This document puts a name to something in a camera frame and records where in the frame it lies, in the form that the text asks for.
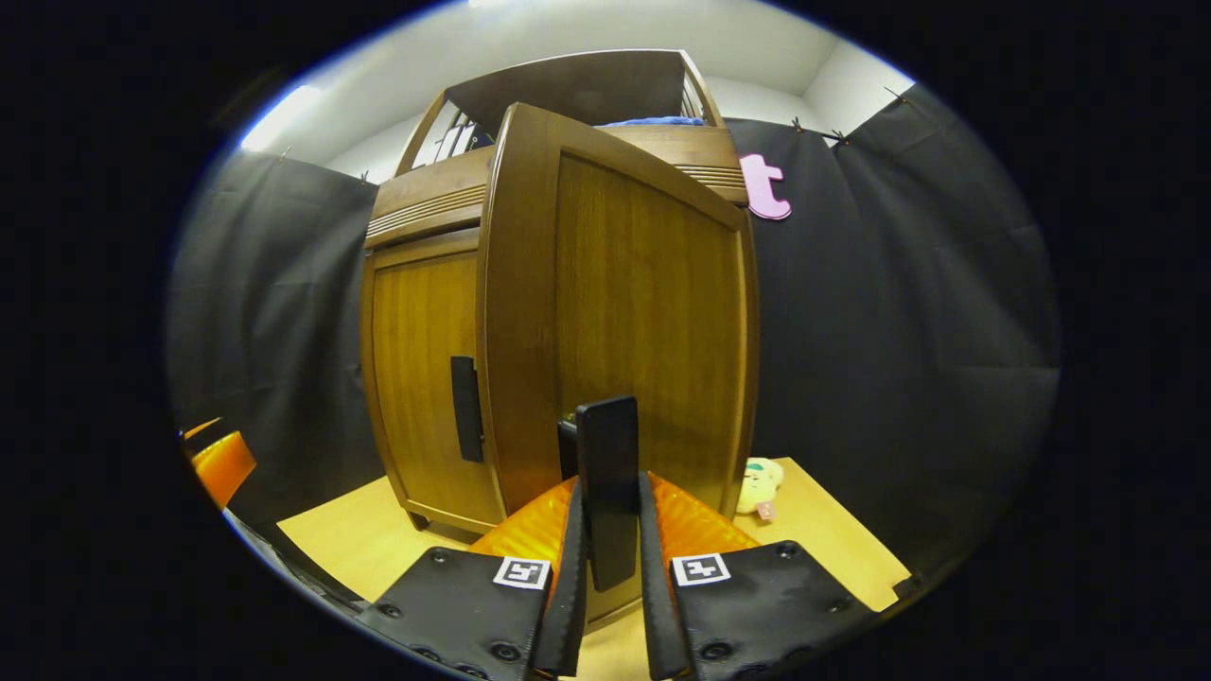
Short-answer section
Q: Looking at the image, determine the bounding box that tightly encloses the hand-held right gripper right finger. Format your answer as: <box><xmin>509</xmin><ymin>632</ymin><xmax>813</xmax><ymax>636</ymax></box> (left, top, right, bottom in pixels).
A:
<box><xmin>639</xmin><ymin>471</ymin><xmax>876</xmax><ymax>681</ymax></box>

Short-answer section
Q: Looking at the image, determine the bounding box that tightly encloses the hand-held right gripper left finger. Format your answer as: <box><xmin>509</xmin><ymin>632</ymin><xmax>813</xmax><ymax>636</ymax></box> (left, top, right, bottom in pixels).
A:
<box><xmin>358</xmin><ymin>476</ymin><xmax>589</xmax><ymax>681</ymax></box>

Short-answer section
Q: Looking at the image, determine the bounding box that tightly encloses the black door handle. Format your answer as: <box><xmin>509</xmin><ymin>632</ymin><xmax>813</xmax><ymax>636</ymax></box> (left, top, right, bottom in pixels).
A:
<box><xmin>558</xmin><ymin>395</ymin><xmax>641</xmax><ymax>593</ymax></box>
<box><xmin>450</xmin><ymin>356</ymin><xmax>485</xmax><ymax>463</ymax></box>

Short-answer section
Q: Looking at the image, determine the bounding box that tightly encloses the wooden double-door shoe cabinet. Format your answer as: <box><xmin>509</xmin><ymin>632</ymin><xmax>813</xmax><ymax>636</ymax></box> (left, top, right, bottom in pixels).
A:
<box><xmin>362</xmin><ymin>49</ymin><xmax>750</xmax><ymax>535</ymax></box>

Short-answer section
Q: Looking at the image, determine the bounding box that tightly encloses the small plush toy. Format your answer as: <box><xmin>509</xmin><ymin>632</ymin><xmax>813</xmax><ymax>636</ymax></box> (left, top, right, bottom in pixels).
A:
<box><xmin>736</xmin><ymin>458</ymin><xmax>785</xmax><ymax>523</ymax></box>

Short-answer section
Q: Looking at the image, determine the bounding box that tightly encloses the black backdrop cloth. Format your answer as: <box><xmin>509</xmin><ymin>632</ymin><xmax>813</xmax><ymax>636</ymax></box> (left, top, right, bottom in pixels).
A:
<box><xmin>168</xmin><ymin>83</ymin><xmax>1062</xmax><ymax>578</ymax></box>

